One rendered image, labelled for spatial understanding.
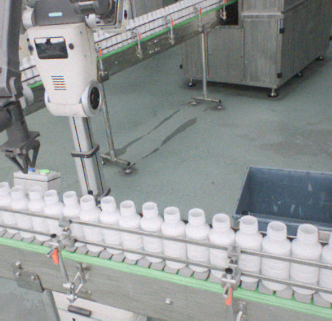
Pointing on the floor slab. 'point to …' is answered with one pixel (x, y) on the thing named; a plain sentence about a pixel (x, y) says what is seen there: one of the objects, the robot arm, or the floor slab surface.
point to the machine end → (263, 38)
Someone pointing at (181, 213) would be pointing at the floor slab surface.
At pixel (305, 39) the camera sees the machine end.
